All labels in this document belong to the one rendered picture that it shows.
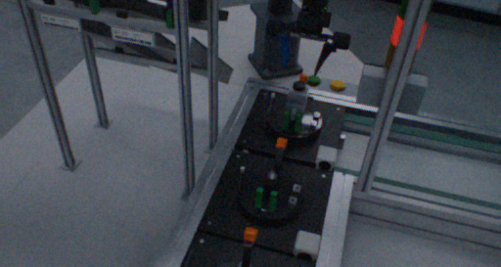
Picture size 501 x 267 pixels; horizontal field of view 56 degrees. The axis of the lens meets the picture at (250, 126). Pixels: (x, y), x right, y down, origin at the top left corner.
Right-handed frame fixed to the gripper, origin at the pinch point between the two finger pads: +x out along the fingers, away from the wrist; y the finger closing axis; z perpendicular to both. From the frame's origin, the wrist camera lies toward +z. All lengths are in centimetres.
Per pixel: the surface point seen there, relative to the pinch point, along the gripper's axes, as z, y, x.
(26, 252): 13, -47, 54
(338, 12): -277, -6, -90
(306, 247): 14.8, 9.9, 37.6
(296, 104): -6.4, 0.2, 10.0
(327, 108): -21.1, 7.2, 8.2
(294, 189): 6.6, 4.7, 28.3
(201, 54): 2.1, -22.6, 4.0
